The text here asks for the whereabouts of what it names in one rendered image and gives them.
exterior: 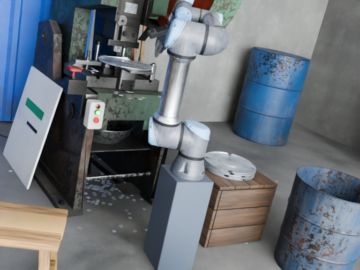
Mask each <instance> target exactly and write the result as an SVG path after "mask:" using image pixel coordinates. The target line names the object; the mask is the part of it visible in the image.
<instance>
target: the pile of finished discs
mask: <svg viewBox="0 0 360 270"><path fill-rule="evenodd" d="M204 167H205V168H206V169H207V170H208V171H210V172H212V173H213V174H216V175H218V176H221V177H224V178H227V179H232V180H237V181H243V180H242V179H244V181H247V180H251V179H253V178H254V174H255V173H256V166H255V165H254V164H253V163H252V162H251V161H249V160H247V159H245V158H243V157H241V156H238V155H235V154H232V155H230V156H229V154H228V153H226V152H208V153H206V154H205V158H204Z"/></svg>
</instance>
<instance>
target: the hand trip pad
mask: <svg viewBox="0 0 360 270"><path fill-rule="evenodd" d="M66 68H67V69H68V70H69V71H72V74H71V76H72V77H75V72H81V71H82V69H81V68H79V67H78V66H73V65H67V66H66Z"/></svg>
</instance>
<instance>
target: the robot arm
mask: <svg viewBox="0 0 360 270"><path fill-rule="evenodd" d="M193 2H194V0H177V1H176V4H175V6H174V8H173V10H172V12H171V14H170V16H169V19H168V21H167V23H168V24H166V25H163V26H160V27H157V28H154V29H150V30H148V31H147V34H148V36H149V38H150V39H153V38H157V39H156V43H155V58H158V57H159V56H160V55H166V54H168V56H169V62H168V67H167V71H166V77H165V80H164V85H163V90H162V95H161V100H160V105H159V109H158V111H157V112H155V113H154V115H153V117H150V118H149V128H148V143H149V144H151V145H154V146H157V147H159V146H160V147H166V148H172V149H178V150H179V151H178V155H177V156H176V158H175V160H174V162H173V163H172V165H171V169H170V171H171V173H172V174H174V175H175V176H177V177H179V178H182V179H185V180H189V181H199V180H202V179H203V178H204V175H205V167H204V158H205V154H206V149H207V145H208V141H209V135H210V129H209V128H208V127H207V126H205V125H203V124H202V123H199V122H196V121H193V120H186V121H185V122H184V123H180V122H181V119H180V117H179V116H178V113H179V109H180V106H181V101H182V97H183V93H184V88H185V84H186V80H187V77H188V72H189V68H190V63H191V62H192V61H193V60H195V59H196V55H197V54H198V55H204V56H213V55H216V54H219V53H221V52H222V51H224V50H225V49H226V47H227V45H228V43H229V34H228V32H227V30H226V29H225V28H224V27H222V21H223V15H222V14H221V13H218V12H213V11H208V10H204V9H199V8H196V7H192V5H193Z"/></svg>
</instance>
